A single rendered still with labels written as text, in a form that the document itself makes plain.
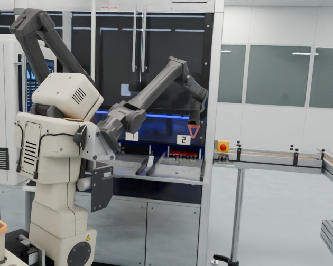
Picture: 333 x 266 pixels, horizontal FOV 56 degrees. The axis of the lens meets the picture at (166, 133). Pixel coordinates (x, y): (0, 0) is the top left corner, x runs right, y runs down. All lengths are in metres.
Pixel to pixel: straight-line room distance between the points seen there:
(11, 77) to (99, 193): 0.81
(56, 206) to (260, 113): 5.77
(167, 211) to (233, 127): 4.65
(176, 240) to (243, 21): 5.19
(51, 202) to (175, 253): 1.26
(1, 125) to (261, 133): 5.56
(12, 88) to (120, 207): 1.04
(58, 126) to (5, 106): 0.75
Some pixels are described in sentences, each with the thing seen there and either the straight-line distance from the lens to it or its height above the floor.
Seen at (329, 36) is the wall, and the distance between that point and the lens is 6.95.
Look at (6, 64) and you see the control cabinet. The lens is 1.76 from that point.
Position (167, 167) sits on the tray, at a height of 0.90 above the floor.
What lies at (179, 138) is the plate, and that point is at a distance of 2.01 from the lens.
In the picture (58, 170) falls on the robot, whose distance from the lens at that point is 1.15.
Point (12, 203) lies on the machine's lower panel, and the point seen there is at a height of 0.46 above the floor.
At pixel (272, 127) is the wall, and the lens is 6.71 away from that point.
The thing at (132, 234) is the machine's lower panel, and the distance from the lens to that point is 2.28.
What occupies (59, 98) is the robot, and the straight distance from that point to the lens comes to 1.10.
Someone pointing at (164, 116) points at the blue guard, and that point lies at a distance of 2.01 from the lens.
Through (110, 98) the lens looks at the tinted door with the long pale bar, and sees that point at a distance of 2.10.
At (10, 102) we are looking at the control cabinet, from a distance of 1.75.
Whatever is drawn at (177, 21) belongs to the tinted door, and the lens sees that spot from 2.04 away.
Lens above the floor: 1.36
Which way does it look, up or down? 9 degrees down
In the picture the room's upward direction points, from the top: 3 degrees clockwise
